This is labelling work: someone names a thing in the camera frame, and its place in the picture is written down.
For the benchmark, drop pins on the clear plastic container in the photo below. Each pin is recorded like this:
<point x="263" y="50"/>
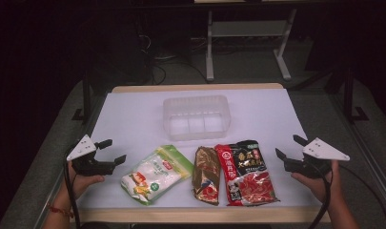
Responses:
<point x="196" y="117"/>

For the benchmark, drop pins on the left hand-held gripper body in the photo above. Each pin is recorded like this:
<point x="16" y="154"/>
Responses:
<point x="85" y="165"/>

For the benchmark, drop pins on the red and black food packet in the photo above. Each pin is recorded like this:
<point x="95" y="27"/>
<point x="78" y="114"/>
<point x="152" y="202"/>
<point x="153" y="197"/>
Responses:
<point x="249" y="178"/>

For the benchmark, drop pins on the black metal stand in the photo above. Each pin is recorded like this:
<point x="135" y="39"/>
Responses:
<point x="351" y="101"/>
<point x="85" y="101"/>

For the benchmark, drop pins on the person's left hand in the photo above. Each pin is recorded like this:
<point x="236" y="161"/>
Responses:
<point x="81" y="184"/>

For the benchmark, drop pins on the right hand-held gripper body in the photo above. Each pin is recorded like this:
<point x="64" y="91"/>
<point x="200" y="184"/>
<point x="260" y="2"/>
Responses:
<point x="311" y="165"/>

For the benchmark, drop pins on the white and green food packet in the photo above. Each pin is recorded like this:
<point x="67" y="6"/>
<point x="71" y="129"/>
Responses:
<point x="155" y="175"/>

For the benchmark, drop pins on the white metal desk frame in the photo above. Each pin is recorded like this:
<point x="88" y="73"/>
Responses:
<point x="244" y="28"/>

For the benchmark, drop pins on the brown and gold food packet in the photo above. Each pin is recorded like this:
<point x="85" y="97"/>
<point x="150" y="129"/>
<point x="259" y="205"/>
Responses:
<point x="206" y="175"/>

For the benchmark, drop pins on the white table sheet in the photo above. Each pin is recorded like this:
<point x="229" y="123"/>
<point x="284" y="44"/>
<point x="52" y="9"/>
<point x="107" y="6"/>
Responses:
<point x="143" y="120"/>

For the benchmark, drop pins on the person's right hand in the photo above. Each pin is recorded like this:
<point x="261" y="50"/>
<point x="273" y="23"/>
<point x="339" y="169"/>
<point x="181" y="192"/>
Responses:
<point x="325" y="187"/>

